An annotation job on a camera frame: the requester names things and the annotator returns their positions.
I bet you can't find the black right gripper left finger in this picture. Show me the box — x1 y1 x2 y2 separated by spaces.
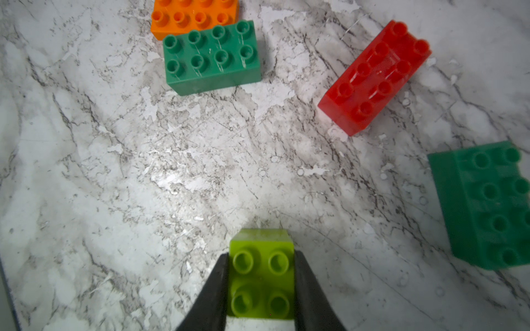
176 253 229 331

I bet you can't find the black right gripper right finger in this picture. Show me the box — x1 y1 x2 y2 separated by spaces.
294 250 346 331

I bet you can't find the lime green square lego brick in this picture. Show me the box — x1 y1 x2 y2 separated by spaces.
227 228 295 320

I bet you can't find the dark green long lego brick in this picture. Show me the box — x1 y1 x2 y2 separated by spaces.
428 141 529 270

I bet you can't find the red long lego brick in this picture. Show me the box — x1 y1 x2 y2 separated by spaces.
318 21 432 136

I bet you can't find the orange long lego brick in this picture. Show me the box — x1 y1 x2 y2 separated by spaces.
150 0 240 41

